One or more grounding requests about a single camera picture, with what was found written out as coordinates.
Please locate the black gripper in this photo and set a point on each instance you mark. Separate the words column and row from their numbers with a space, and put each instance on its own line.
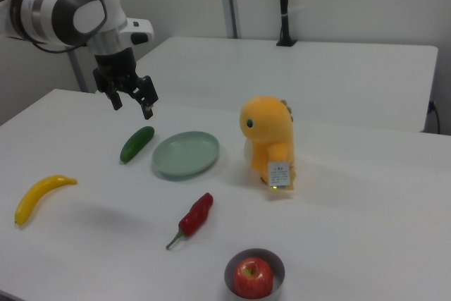
column 116, row 68

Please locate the yellow banana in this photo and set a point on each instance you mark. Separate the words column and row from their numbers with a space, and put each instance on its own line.
column 35, row 195

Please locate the white paper tag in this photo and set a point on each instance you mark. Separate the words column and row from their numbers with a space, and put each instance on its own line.
column 279, row 174

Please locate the orange plush dinosaur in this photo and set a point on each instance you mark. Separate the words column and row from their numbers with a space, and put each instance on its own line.
column 267, row 128

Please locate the red chili pepper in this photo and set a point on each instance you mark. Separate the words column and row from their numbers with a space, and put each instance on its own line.
column 197, row 213

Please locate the green cucumber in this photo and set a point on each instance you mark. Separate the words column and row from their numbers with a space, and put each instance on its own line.
column 135, row 144

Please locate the small metal bowl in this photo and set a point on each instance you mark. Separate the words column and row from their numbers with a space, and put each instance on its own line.
column 276, row 269

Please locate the red apple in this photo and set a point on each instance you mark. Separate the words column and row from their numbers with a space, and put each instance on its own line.
column 253, row 278

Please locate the pale green plastic plate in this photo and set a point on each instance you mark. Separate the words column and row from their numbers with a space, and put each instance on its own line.
column 186, row 154

